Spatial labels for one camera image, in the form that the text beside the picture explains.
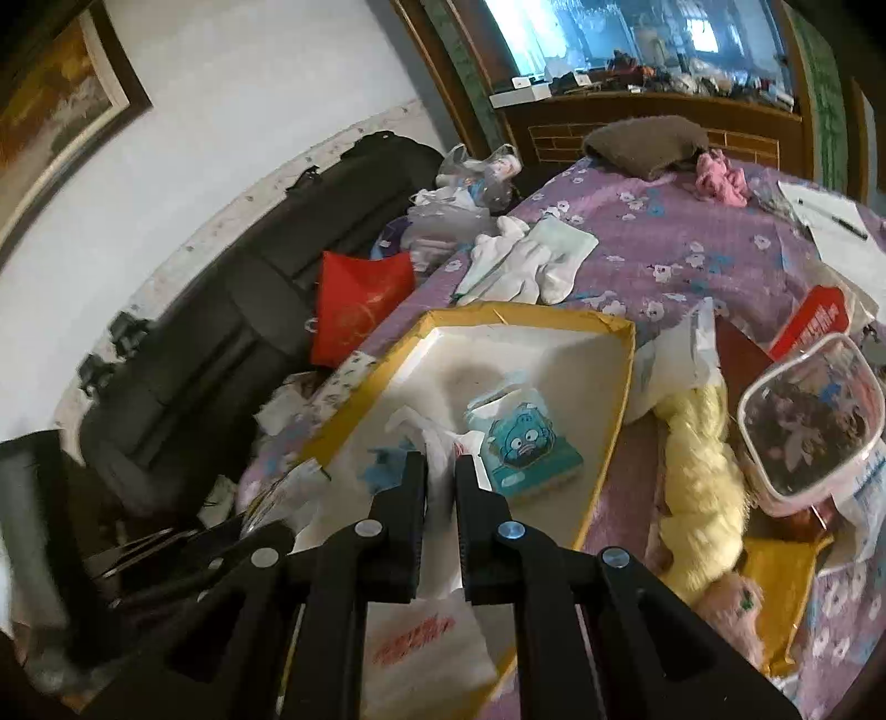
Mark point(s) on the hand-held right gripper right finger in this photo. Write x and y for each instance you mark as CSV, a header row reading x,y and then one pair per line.
x,y
471,540

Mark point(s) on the white packet red label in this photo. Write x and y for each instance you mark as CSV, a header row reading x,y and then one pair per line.
x,y
810,322

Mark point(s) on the yellow plush toy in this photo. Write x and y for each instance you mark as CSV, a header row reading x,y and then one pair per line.
x,y
696,484

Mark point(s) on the brown towel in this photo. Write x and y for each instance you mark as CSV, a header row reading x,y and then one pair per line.
x,y
644,142

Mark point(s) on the pile of clear plastic bags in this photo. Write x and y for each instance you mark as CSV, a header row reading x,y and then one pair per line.
x,y
464,201

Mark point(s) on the purple floral bedsheet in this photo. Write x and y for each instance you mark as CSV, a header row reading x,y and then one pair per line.
x,y
657,228

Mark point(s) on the teal cartoon tissue pack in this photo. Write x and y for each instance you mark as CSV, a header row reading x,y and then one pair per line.
x,y
526,450

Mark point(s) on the black plastic buckle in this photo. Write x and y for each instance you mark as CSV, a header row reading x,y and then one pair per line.
x,y
97,374
130,332

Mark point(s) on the wooden brick-pattern cabinet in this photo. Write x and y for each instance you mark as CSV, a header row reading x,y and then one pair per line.
x,y
747,124

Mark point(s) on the purple plastic bag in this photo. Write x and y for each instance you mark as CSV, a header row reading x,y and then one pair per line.
x,y
393,239

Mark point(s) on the wood framed mirror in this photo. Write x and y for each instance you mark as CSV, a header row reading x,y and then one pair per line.
x,y
609,34

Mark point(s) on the white plastic bag red print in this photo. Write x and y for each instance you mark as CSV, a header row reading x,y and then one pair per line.
x,y
429,644

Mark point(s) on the white flat box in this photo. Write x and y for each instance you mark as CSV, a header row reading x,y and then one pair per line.
x,y
519,93

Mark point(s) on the clear cartoon print pouch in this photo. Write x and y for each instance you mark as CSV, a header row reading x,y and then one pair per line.
x,y
810,422

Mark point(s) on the framed painting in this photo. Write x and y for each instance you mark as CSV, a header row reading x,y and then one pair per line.
x,y
48,104

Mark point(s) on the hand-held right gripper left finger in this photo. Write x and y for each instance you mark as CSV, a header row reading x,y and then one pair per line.
x,y
408,533

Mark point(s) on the pink plush toy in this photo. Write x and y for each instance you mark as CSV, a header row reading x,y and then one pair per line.
x,y
734,616

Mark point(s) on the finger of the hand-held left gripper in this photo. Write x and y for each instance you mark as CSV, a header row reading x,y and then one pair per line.
x,y
187,599
221,543

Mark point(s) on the red paper bag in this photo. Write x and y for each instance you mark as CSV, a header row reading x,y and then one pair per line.
x,y
360,304

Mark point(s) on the white cloth gloves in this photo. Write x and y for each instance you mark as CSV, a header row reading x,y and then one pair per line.
x,y
512,270

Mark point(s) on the black pen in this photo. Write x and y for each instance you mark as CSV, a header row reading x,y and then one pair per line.
x,y
834,220

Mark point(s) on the pink cloth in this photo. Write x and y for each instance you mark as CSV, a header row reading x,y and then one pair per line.
x,y
720,176

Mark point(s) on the dark red foil packet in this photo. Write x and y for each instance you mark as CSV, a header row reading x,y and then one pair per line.
x,y
740,353

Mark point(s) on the clutter of small items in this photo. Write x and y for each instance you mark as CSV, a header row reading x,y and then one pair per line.
x,y
685,79

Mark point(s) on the white paper sheet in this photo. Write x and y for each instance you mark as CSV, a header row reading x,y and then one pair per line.
x,y
841,242

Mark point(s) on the black leather sofa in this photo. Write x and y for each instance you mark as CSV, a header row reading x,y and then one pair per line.
x,y
207,346

